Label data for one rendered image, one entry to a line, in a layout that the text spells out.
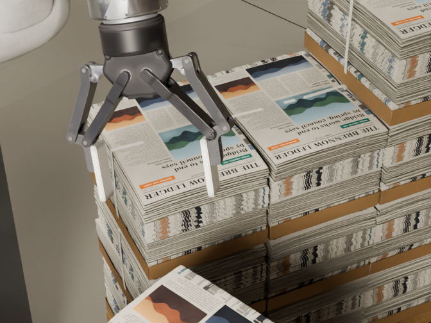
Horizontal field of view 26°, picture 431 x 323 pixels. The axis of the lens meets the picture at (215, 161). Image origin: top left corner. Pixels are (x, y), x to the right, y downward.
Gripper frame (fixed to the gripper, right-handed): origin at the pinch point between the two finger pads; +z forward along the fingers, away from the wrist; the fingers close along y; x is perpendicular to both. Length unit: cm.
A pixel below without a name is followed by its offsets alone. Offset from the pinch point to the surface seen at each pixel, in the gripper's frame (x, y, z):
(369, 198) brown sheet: 105, 10, 41
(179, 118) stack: 92, -28, 16
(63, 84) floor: 232, -122, 34
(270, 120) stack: 97, -9, 19
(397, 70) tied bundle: 96, 20, 9
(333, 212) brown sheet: 99, 3, 42
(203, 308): 18.3, -3.3, 25.3
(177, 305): 17.9, -7.1, 24.5
